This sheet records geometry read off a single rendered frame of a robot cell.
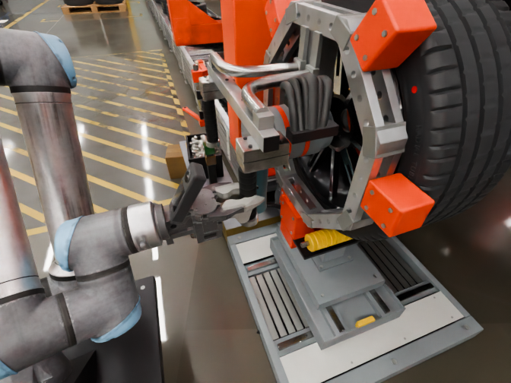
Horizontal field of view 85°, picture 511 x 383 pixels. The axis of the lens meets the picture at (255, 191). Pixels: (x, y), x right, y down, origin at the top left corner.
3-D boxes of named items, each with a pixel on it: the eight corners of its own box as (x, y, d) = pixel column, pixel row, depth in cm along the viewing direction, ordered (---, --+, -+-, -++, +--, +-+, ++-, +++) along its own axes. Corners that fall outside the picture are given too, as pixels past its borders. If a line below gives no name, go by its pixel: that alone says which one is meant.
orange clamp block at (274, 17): (306, 21, 73) (297, -12, 73) (278, 23, 71) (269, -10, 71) (295, 38, 80) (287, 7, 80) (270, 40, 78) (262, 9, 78)
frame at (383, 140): (357, 264, 74) (454, 35, 38) (335, 272, 72) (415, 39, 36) (276, 156, 112) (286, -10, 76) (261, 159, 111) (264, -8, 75)
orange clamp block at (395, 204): (388, 197, 59) (421, 228, 52) (357, 206, 57) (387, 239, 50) (400, 171, 54) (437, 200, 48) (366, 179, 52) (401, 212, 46)
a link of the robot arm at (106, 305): (74, 340, 52) (56, 276, 51) (137, 311, 59) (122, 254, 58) (81, 359, 44) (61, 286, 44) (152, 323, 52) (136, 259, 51)
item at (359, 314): (398, 318, 113) (407, 306, 106) (320, 351, 103) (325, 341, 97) (332, 229, 148) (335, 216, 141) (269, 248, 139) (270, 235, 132)
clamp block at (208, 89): (236, 96, 77) (235, 77, 74) (204, 101, 75) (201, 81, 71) (231, 90, 81) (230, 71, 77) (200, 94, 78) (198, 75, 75)
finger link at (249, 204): (264, 213, 61) (221, 219, 59) (264, 193, 57) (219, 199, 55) (267, 223, 59) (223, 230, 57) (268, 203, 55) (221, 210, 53)
